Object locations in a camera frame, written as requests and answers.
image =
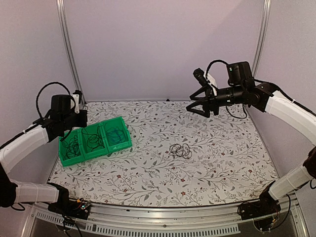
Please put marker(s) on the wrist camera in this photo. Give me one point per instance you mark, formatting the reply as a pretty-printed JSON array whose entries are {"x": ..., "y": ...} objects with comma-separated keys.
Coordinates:
[
  {"x": 75, "y": 101},
  {"x": 205, "y": 78}
]

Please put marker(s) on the right aluminium corner post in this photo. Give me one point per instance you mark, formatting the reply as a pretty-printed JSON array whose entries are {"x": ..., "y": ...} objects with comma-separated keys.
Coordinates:
[{"x": 262, "y": 35}]

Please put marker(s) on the green bin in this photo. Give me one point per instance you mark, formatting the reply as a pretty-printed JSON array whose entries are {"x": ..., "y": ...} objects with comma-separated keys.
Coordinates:
[
  {"x": 115, "y": 134},
  {"x": 70, "y": 149},
  {"x": 93, "y": 145}
]

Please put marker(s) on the green bin left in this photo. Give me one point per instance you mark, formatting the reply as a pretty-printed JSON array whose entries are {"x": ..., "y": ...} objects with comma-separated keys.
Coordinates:
[{"x": 70, "y": 149}]

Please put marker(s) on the front aluminium rail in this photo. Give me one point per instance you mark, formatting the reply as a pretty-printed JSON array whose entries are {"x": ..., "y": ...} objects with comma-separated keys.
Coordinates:
[{"x": 106, "y": 220}]

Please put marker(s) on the floral table mat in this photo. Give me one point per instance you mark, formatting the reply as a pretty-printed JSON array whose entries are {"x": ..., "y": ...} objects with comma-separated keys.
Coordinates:
[{"x": 177, "y": 158}]

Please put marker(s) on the aluminium corner post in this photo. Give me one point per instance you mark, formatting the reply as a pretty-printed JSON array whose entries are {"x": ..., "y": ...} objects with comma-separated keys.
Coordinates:
[
  {"x": 262, "y": 35},
  {"x": 67, "y": 43}
]

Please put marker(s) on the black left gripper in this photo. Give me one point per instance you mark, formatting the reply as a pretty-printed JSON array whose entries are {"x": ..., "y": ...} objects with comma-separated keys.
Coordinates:
[{"x": 83, "y": 122}]

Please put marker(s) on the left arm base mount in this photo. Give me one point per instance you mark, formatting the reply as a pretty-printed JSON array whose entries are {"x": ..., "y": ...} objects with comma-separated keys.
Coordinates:
[{"x": 77, "y": 208}]

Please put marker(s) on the left aluminium corner post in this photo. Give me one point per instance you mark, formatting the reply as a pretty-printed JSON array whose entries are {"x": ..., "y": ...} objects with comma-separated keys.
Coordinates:
[{"x": 67, "y": 43}]

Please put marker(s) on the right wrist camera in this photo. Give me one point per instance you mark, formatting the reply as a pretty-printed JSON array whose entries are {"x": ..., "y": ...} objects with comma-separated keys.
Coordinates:
[{"x": 205, "y": 78}]

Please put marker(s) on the green bin right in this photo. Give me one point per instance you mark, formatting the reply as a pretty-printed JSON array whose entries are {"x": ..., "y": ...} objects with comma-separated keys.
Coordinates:
[{"x": 115, "y": 134}]

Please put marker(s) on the green bin middle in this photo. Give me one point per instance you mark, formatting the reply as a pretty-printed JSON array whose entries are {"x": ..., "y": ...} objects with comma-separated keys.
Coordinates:
[{"x": 93, "y": 145}]

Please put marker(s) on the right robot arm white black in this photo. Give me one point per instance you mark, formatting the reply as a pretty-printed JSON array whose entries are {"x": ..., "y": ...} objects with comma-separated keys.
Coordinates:
[{"x": 269, "y": 98}]

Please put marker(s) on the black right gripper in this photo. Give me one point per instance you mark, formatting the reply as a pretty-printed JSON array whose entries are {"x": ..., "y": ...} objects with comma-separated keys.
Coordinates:
[{"x": 210, "y": 97}]

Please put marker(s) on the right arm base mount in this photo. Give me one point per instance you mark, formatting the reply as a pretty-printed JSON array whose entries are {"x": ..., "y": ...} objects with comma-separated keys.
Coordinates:
[{"x": 266, "y": 205}]

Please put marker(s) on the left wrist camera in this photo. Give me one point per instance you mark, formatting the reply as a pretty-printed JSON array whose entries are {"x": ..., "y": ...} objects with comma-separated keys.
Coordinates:
[{"x": 75, "y": 101}]

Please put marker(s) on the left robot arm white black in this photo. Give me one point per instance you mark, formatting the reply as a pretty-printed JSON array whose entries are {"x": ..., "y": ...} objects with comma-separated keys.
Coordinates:
[{"x": 63, "y": 116}]

